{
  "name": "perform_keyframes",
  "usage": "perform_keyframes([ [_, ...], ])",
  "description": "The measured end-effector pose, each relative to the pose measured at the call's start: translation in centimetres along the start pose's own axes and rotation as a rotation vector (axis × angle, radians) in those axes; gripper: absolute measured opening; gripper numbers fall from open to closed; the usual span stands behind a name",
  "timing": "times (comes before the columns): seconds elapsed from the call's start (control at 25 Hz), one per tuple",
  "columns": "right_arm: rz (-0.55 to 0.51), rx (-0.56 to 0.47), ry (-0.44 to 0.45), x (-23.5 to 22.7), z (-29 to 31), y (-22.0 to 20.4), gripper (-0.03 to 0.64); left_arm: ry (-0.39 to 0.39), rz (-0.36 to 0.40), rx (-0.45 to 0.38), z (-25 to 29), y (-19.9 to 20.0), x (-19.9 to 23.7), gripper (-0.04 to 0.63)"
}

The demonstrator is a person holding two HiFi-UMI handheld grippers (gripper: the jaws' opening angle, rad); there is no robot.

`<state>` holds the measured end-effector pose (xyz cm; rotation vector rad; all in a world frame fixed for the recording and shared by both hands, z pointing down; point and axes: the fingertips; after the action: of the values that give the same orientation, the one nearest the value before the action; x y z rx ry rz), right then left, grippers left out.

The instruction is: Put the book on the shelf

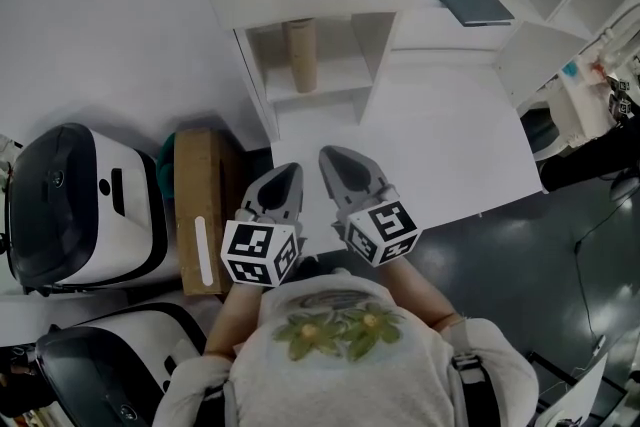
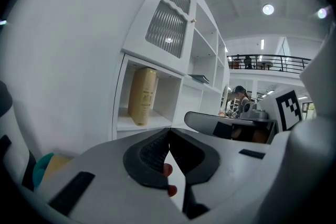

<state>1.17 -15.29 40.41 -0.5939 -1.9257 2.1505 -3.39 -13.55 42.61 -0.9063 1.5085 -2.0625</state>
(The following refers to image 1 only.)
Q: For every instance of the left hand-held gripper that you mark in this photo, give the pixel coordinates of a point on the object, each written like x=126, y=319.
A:
x=255, y=250

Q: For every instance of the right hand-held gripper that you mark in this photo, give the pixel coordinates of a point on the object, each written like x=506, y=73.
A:
x=385, y=230

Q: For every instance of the person's left forearm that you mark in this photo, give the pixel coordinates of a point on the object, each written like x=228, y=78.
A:
x=237, y=315

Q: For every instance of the person's right forearm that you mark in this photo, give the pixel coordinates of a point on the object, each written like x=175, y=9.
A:
x=420, y=295

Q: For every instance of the brown cardboard box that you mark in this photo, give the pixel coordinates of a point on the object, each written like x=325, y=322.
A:
x=200, y=185

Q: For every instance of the white upper cabinet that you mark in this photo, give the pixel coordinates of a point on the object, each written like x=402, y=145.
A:
x=440, y=140

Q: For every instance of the teal round object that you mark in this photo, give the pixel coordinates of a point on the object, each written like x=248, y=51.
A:
x=165, y=170

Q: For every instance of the grey padded stool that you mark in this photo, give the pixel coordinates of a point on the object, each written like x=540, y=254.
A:
x=540, y=130

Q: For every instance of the light grey printed t-shirt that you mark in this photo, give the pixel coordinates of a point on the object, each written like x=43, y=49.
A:
x=350, y=380

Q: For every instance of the white black rounded machine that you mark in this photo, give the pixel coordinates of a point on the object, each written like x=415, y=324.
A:
x=125, y=355
x=75, y=205

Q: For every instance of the white dressing table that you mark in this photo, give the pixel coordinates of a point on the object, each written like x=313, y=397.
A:
x=575, y=115

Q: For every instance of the small teal item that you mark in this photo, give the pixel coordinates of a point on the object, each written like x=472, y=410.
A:
x=571, y=69

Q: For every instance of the small orange white item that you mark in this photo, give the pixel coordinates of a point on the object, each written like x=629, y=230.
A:
x=595, y=70

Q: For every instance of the grey stand base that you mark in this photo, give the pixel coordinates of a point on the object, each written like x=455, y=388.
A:
x=625, y=185

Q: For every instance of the white power adapter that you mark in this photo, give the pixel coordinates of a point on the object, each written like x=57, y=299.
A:
x=598, y=345

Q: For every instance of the white flat panel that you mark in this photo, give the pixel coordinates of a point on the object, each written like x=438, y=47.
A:
x=580, y=395

